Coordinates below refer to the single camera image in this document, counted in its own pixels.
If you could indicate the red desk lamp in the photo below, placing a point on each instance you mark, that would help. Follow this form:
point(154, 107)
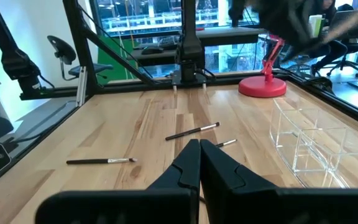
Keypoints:
point(261, 87)

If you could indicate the person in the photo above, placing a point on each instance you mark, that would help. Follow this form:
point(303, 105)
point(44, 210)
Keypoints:
point(331, 51)

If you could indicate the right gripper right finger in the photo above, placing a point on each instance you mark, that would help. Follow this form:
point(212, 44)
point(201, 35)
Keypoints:
point(235, 199)

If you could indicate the large window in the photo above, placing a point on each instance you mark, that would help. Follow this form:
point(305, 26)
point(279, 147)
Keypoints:
point(222, 59)

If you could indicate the thin black makeup brush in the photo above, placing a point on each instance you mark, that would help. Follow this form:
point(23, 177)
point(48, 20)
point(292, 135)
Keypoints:
point(182, 134)
point(227, 142)
point(89, 161)

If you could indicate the clear acrylic organizer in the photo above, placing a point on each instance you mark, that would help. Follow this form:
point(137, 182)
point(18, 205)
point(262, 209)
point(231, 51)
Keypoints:
point(322, 146)

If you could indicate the grey laptop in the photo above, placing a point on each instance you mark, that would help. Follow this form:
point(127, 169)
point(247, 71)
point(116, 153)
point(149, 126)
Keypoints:
point(350, 18)

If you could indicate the white green cup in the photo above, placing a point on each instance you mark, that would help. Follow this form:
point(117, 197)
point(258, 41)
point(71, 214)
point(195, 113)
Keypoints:
point(315, 26)

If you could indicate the silver metal bracket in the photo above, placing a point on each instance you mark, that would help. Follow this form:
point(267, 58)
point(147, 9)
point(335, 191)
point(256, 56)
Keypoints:
point(81, 87)

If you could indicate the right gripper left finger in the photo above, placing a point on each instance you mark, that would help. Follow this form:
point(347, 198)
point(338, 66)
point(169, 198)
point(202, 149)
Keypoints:
point(172, 199)

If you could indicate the black office chair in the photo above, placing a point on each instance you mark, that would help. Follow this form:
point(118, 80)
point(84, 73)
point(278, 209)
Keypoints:
point(353, 46)

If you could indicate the dark grey desk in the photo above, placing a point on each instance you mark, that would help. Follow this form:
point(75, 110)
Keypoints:
point(157, 59)

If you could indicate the black office stool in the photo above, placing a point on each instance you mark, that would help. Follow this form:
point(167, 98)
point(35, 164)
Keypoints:
point(61, 49)

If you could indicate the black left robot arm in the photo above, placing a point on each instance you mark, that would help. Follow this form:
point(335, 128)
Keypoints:
point(189, 46)

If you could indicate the grey standoff post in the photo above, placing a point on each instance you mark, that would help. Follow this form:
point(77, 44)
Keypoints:
point(204, 87)
point(175, 88)

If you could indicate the green board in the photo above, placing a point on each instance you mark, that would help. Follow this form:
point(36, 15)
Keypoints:
point(110, 62)

